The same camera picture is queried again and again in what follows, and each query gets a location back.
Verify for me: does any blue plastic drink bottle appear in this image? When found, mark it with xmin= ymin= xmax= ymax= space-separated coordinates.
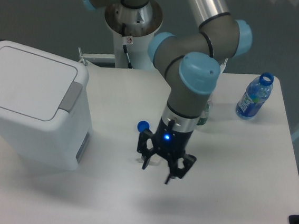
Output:
xmin=236 ymin=72 xmax=274 ymax=120

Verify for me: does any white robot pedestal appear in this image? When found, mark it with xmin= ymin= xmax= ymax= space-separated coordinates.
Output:
xmin=105 ymin=0 xmax=163 ymax=71

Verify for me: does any blue bottle cap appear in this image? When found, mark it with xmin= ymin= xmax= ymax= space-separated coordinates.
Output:
xmin=137 ymin=120 xmax=150 ymax=132

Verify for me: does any crumpled white tissue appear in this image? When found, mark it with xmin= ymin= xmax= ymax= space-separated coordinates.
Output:
xmin=136 ymin=154 xmax=161 ymax=166

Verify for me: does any clear green-label bottle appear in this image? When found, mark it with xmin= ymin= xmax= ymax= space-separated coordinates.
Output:
xmin=197 ymin=94 xmax=213 ymax=126

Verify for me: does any white plastic trash can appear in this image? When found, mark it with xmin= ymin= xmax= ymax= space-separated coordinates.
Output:
xmin=0 ymin=41 xmax=92 ymax=171

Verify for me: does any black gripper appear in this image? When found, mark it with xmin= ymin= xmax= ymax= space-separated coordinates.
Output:
xmin=137 ymin=120 xmax=197 ymax=184

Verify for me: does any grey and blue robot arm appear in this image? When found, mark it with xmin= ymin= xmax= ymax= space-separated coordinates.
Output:
xmin=80 ymin=0 xmax=253 ymax=179

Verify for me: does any black cable on pedestal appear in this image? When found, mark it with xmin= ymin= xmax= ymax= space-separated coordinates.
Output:
xmin=117 ymin=22 xmax=137 ymax=70

